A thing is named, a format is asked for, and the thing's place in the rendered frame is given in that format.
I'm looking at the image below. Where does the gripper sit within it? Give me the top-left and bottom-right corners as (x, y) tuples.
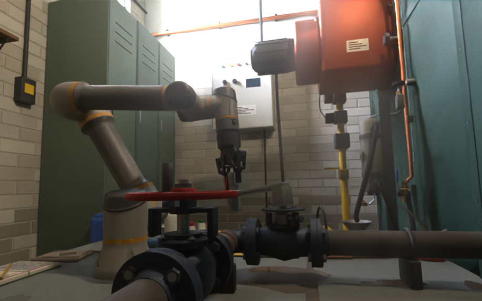
(215, 129), (247, 184)

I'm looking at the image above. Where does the red handwheel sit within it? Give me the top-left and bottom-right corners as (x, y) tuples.
(124, 177), (240, 202)

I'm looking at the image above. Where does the grey lever with knurled grip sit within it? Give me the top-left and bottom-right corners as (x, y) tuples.
(237, 181), (295, 209)

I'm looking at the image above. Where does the dark flanged valve body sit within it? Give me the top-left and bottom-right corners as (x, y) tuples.
(240, 204), (330, 268)

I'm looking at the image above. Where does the dark valve body with yoke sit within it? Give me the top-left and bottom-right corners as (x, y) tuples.
(111, 180), (238, 301)

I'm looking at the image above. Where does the teal boiler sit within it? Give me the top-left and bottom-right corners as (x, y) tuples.
(369, 0), (482, 290)

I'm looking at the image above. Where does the dark grey cylinder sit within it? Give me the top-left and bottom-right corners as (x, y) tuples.
(162, 162), (176, 197)

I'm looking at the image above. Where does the grey control panel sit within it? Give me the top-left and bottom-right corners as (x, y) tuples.
(211, 62), (276, 131)

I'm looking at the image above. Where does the yellow gas pipe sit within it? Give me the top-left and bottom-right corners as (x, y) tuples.
(323, 93), (353, 231)

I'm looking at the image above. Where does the dark grey burner motor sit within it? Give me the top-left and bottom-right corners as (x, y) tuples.
(250, 38), (296, 77)

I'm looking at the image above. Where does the window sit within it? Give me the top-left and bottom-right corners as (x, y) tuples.
(130, 0), (321, 91)

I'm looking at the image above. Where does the grey funnel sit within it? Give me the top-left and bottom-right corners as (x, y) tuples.
(341, 218), (373, 231)

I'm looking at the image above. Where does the blue canister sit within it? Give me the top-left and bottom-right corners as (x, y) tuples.
(89, 212), (105, 244)

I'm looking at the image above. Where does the red burner housing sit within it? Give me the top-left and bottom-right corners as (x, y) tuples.
(294, 0), (401, 97)

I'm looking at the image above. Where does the brown steel pipe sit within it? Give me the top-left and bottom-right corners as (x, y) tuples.
(328, 229), (482, 261)
(103, 277), (171, 301)

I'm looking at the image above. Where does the green locker cabinet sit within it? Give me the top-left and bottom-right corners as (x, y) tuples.
(37, 0), (177, 257)

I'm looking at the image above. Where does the copper pipe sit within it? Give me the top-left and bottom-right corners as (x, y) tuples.
(393, 0), (416, 198)

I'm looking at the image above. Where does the brown clipboard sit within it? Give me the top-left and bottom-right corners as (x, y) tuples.
(30, 249), (96, 264)

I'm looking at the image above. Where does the dark pipe support block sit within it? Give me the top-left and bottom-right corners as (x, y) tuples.
(398, 228), (424, 291)

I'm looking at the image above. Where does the grey lever rest bracket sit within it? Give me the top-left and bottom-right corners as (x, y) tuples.
(228, 172), (240, 212)

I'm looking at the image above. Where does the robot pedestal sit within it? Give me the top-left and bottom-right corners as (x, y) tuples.
(94, 208), (151, 280)

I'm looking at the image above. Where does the black hose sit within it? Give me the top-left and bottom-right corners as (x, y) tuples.
(353, 121), (381, 223)

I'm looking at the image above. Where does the black wall switch box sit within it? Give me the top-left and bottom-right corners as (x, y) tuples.
(13, 0), (37, 106)

